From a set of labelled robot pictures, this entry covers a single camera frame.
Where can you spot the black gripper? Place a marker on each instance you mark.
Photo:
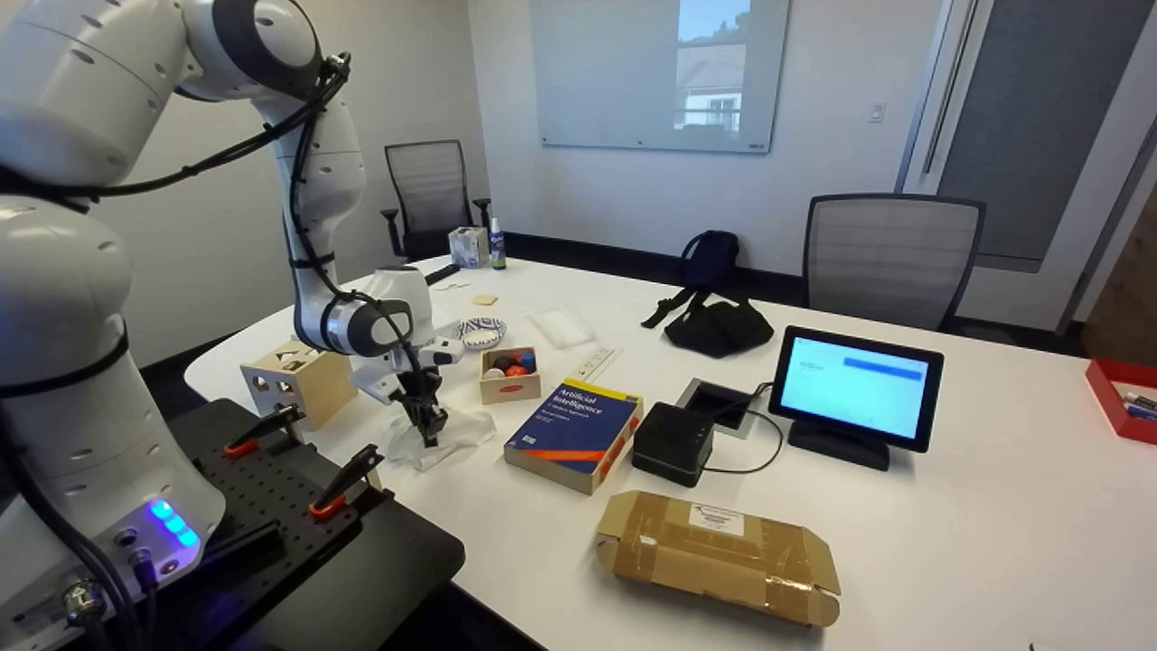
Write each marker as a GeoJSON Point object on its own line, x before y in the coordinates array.
{"type": "Point", "coordinates": [418, 391]}

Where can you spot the white cloth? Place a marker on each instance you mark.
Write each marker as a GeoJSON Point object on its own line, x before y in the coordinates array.
{"type": "Point", "coordinates": [467, 431]}

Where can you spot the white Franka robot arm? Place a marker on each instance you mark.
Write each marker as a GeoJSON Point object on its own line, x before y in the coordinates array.
{"type": "Point", "coordinates": [73, 313]}

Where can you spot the small wooden block box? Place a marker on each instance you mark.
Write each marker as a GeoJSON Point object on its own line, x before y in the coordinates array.
{"type": "Point", "coordinates": [507, 384]}

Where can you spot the red toy block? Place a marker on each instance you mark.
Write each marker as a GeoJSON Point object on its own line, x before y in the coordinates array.
{"type": "Point", "coordinates": [514, 371]}

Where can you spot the black orange spring clamp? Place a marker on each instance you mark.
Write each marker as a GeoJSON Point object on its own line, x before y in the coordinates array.
{"type": "Point", "coordinates": [345, 483]}
{"type": "Point", "coordinates": [259, 431]}

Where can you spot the blue toy block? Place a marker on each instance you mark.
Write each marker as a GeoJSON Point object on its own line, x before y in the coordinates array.
{"type": "Point", "coordinates": [518, 354]}

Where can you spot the wooden shape sorter cube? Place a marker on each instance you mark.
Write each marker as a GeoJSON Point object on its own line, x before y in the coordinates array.
{"type": "Point", "coordinates": [316, 382]}

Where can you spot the small tan object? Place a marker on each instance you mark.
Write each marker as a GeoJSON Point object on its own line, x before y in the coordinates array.
{"type": "Point", "coordinates": [488, 296]}

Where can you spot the blue book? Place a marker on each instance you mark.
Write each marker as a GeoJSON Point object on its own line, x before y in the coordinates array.
{"type": "Point", "coordinates": [573, 431]}

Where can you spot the black remote control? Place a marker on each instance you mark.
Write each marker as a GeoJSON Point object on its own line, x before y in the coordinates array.
{"type": "Point", "coordinates": [443, 272]}

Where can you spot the small spray bottle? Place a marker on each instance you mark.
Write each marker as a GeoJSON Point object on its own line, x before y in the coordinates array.
{"type": "Point", "coordinates": [496, 247]}

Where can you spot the small black box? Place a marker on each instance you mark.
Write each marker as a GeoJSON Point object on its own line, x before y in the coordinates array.
{"type": "Point", "coordinates": [670, 441]}

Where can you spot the mesh office chair with armrests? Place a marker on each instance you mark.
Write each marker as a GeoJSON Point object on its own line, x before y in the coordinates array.
{"type": "Point", "coordinates": [430, 185]}

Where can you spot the black table power grommet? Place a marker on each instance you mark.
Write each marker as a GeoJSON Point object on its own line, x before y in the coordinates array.
{"type": "Point", "coordinates": [720, 404]}

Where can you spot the brown cardboard box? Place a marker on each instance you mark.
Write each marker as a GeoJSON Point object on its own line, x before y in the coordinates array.
{"type": "Point", "coordinates": [718, 557]}

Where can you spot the dark backpack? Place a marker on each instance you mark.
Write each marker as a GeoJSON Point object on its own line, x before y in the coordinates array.
{"type": "Point", "coordinates": [711, 256]}

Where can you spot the glass whiteboard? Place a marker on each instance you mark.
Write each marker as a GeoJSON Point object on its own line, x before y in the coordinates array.
{"type": "Point", "coordinates": [626, 74]}

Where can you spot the black tablet on stand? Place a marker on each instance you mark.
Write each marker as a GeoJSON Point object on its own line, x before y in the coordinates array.
{"type": "Point", "coordinates": [855, 384]}

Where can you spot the grey mesh office chair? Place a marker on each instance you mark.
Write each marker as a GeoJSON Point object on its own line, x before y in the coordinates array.
{"type": "Point", "coordinates": [893, 256]}

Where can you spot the grey door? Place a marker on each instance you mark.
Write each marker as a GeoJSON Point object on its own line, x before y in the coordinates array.
{"type": "Point", "coordinates": [1035, 131]}

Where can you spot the red box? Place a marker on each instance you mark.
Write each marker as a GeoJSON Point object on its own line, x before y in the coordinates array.
{"type": "Point", "coordinates": [1125, 398]}

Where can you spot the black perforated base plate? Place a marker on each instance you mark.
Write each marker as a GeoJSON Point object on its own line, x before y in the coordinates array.
{"type": "Point", "coordinates": [365, 564]}

